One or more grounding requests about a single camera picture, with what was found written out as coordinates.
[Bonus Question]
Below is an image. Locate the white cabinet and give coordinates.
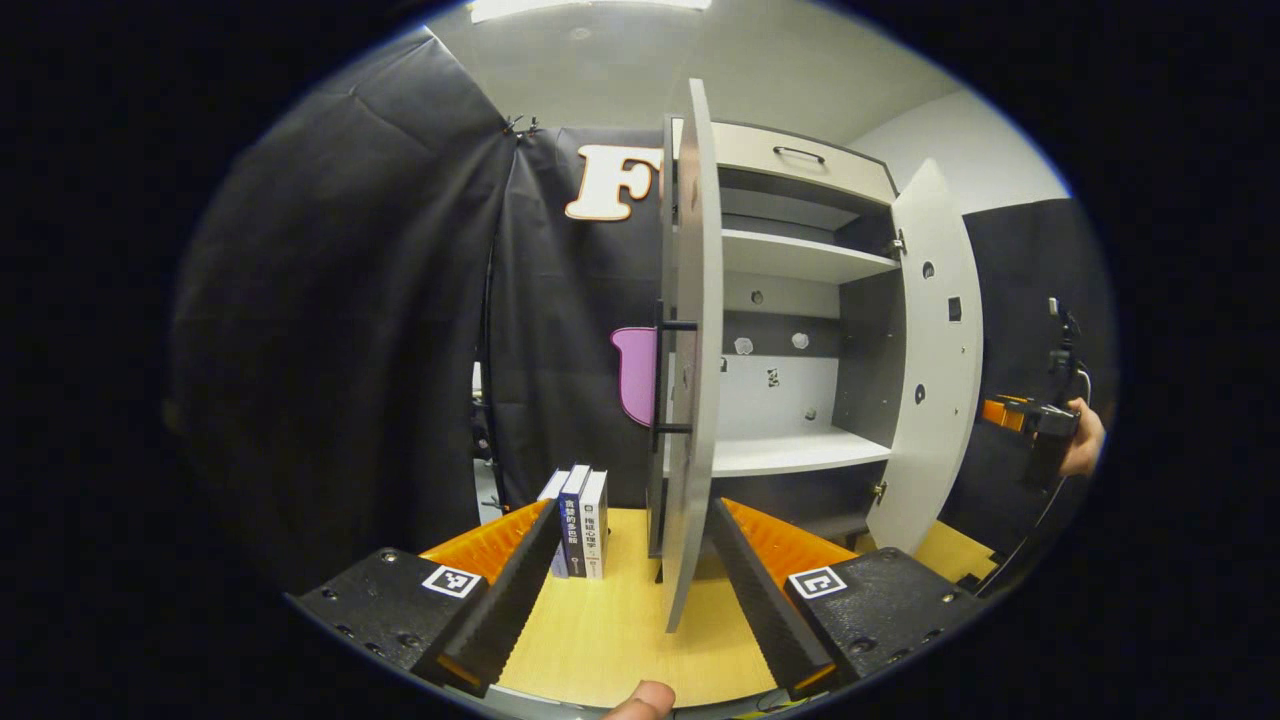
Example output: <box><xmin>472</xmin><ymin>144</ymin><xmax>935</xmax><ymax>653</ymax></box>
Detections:
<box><xmin>660</xmin><ymin>118</ymin><xmax>903</xmax><ymax>563</ymax></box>

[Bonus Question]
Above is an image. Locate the dark blue book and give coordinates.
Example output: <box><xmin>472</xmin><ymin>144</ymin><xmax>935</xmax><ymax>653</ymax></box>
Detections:
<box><xmin>557</xmin><ymin>463</ymin><xmax>592</xmax><ymax>580</ymax></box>

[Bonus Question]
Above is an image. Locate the ceiling light panel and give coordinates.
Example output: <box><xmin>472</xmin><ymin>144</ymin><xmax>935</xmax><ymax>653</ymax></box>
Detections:
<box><xmin>470</xmin><ymin>0</ymin><xmax>713</xmax><ymax>24</ymax></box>

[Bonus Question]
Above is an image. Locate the white book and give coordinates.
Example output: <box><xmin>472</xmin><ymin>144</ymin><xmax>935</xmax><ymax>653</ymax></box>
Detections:
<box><xmin>579</xmin><ymin>469</ymin><xmax>610</xmax><ymax>582</ymax></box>
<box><xmin>537</xmin><ymin>469</ymin><xmax>572</xmax><ymax>580</ymax></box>

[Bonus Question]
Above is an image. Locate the white cabinet drawer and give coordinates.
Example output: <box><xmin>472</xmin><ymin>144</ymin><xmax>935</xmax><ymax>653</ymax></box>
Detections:
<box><xmin>672</xmin><ymin>119</ymin><xmax>899</xmax><ymax>207</ymax></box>

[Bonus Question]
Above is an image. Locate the white cabinet door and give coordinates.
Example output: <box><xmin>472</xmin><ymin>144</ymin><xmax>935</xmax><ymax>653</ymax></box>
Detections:
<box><xmin>648</xmin><ymin>78</ymin><xmax>725</xmax><ymax>634</ymax></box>
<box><xmin>864</xmin><ymin>157</ymin><xmax>987</xmax><ymax>557</ymax></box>

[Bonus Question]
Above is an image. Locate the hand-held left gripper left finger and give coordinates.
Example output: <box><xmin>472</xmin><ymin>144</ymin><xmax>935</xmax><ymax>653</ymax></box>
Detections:
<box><xmin>288</xmin><ymin>497</ymin><xmax>564</xmax><ymax>700</ymax></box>

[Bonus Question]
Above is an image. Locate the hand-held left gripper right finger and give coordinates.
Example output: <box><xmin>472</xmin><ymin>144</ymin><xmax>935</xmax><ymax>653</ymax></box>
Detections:
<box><xmin>707</xmin><ymin>496</ymin><xmax>988</xmax><ymax>702</ymax></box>

